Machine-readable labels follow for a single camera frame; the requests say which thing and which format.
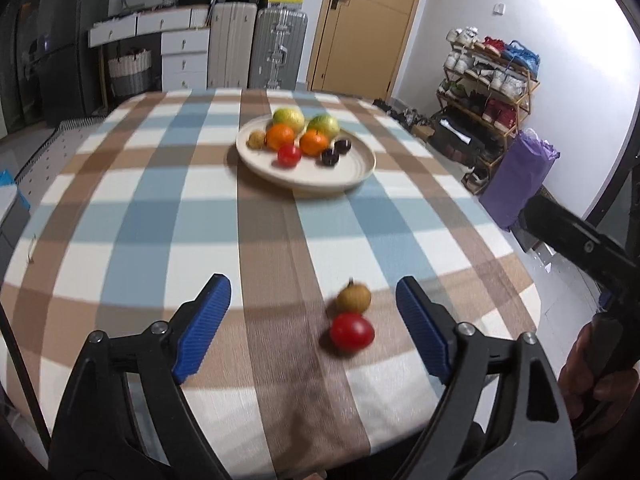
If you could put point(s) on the cream round plate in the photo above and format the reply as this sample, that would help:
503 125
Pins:
305 176

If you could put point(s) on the wicker basket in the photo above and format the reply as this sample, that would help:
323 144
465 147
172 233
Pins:
129 75

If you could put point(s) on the purple bag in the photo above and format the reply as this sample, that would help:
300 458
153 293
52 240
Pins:
520 180

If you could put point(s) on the person's right hand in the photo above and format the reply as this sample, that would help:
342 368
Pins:
580 375

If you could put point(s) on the brown longan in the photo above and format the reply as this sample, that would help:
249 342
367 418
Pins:
257 139
354 298

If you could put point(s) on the silver suitcase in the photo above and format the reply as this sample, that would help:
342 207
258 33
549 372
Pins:
277 47

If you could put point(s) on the dark refrigerator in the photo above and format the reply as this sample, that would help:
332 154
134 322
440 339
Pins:
55 50

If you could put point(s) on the wooden shoe rack with shoes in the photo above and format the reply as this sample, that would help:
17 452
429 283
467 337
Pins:
487 105

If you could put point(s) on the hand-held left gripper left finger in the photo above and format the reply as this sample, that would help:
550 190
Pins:
205 330

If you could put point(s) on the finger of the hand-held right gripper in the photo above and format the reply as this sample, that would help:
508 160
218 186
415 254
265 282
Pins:
575 237

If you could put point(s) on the pile of floor shoes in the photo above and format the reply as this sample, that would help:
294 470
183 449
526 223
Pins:
405 116

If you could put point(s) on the tan wooden door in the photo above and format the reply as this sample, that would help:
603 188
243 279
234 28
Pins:
370 30

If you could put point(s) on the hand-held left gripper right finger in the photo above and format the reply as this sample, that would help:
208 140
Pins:
422 327

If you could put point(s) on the large orange mandarin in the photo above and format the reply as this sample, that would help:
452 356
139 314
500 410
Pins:
280 136

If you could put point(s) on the checked tablecloth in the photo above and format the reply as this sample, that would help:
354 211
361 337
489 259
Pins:
150 220

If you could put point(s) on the white drawer cabinet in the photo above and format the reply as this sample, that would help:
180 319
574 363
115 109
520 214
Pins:
182 55

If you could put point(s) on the small orange mandarin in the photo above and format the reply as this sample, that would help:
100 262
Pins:
314 142

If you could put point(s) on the yellow-green round fruit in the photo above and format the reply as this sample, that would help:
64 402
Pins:
290 117
324 124

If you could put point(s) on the beige suitcase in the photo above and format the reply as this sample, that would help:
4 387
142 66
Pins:
232 45

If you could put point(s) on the red tomato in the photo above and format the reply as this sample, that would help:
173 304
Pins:
289 155
351 332

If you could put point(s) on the grey floor rug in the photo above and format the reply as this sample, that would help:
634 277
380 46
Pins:
55 160

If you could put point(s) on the blue bag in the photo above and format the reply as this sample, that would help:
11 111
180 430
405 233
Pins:
524 56

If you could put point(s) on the dark purple plum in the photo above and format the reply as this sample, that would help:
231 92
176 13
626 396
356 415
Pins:
330 157
343 146

